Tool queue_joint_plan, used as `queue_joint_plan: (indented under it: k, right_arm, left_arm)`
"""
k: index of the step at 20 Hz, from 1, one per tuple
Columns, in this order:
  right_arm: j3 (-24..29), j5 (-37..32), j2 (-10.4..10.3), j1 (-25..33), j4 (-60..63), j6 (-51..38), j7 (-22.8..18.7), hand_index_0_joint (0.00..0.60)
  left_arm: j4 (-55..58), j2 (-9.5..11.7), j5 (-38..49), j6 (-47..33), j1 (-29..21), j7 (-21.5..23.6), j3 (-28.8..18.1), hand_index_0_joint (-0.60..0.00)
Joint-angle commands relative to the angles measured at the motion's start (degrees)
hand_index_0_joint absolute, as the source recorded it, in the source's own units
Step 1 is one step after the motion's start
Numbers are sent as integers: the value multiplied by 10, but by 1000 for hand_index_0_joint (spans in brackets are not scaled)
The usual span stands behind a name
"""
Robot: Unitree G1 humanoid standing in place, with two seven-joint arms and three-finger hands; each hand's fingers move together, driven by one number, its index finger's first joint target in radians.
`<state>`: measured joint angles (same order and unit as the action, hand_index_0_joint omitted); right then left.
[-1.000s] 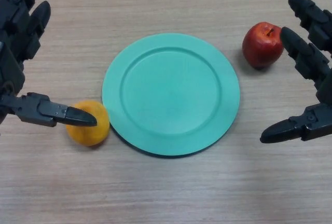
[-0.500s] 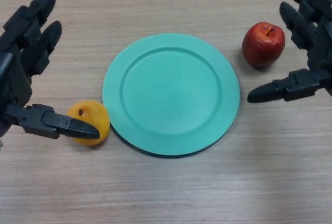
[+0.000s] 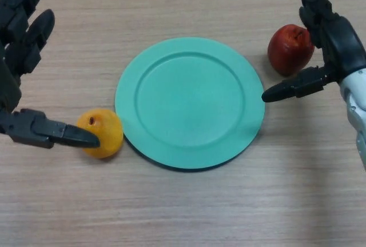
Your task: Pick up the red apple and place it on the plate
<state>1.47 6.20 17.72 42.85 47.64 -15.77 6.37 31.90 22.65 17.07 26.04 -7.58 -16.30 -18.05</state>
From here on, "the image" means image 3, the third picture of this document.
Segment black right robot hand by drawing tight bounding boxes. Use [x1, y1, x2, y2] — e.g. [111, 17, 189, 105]
[261, 0, 366, 103]

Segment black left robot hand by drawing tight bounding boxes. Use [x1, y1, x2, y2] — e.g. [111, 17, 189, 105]
[0, 0, 101, 149]

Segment red apple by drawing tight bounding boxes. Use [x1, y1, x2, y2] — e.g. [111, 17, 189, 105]
[268, 23, 315, 77]

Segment green round plate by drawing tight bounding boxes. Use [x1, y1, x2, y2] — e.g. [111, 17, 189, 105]
[114, 37, 266, 170]

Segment yellow pear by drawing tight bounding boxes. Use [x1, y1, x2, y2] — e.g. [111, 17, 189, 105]
[76, 109, 124, 159]

